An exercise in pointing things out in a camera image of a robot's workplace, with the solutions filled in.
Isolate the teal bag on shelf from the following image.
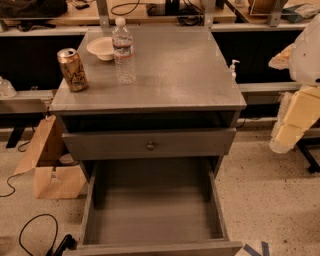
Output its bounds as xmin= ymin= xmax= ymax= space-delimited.
xmin=281 ymin=3 xmax=320 ymax=23

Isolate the white paper bowl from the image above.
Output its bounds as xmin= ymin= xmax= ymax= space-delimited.
xmin=87 ymin=37 xmax=114 ymax=61

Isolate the black cable bundle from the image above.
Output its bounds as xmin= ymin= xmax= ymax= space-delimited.
xmin=175 ymin=0 xmax=205 ymax=27

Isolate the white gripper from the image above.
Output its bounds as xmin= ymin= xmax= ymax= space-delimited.
xmin=268 ymin=14 xmax=320 ymax=153

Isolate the open grey middle drawer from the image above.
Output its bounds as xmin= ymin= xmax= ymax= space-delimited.
xmin=63 ymin=157 xmax=242 ymax=256

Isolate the gold soda can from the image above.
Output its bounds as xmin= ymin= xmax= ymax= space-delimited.
xmin=57 ymin=48 xmax=88 ymax=92

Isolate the black backpack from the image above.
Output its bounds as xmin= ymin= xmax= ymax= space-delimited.
xmin=0 ymin=0 xmax=68 ymax=18

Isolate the clear plastic water bottle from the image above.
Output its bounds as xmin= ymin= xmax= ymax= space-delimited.
xmin=112 ymin=17 xmax=136 ymax=84

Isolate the closed grey top drawer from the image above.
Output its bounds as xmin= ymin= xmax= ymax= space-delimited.
xmin=62 ymin=128 xmax=236 ymax=160

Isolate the round metal drawer knob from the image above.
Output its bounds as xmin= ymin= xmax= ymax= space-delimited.
xmin=147 ymin=141 xmax=156 ymax=151

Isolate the brown paper bag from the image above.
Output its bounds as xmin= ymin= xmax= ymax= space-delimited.
xmin=15 ymin=115 xmax=87 ymax=199

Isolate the white pump dispenser bottle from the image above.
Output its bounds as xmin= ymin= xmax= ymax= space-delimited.
xmin=229 ymin=59 xmax=240 ymax=81

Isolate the black floor cable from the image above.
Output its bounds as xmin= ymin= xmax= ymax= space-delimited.
xmin=18 ymin=213 xmax=59 ymax=256

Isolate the black plug adapter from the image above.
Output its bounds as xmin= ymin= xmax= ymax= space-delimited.
xmin=52 ymin=234 xmax=77 ymax=256

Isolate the grey drawer cabinet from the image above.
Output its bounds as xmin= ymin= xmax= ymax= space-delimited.
xmin=48 ymin=25 xmax=248 ymax=256

